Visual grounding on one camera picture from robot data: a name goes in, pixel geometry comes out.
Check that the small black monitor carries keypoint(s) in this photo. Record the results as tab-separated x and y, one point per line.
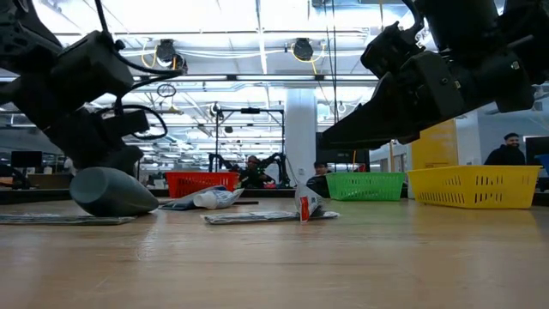
26	159

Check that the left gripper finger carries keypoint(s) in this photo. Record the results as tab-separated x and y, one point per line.
124	158

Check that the white building column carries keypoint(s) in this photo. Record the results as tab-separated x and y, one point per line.
300	129

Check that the long dark packet white end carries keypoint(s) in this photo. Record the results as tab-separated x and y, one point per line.
64	219

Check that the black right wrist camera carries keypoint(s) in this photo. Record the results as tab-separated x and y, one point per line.
390	51

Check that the black background robot rig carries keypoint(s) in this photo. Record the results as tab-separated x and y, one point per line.
251	110

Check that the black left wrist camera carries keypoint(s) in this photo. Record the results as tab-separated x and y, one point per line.
126	122

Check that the large black screen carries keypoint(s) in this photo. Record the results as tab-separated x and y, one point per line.
343	161

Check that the dark grey oval bottle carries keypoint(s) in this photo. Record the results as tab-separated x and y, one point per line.
111	195

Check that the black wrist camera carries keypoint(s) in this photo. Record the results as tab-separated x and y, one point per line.
126	122
390	51

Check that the black aluminium table frame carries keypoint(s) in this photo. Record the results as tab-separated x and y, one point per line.
43	195

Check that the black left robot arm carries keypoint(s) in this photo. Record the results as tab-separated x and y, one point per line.
86	73

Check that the person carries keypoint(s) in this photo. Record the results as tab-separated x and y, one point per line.
319	169
253	165
506	156

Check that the yellow plastic basket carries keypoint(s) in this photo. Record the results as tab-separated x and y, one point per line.
472	186

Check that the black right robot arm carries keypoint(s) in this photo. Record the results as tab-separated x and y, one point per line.
463	26

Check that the black comb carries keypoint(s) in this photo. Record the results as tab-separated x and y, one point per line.
251	202

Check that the dark blue packet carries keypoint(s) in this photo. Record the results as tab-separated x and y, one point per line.
176	205

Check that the green plastic basket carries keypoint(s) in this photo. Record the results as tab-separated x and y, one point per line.
364	186

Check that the crinkled grey packet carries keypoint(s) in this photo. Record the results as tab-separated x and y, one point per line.
249	217

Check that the small white toothpaste tube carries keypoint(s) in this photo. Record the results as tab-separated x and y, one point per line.
306	204

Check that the red plastic basket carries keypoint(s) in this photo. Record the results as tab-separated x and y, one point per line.
201	184

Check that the black desk monitor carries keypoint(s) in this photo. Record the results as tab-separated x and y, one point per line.
536	148

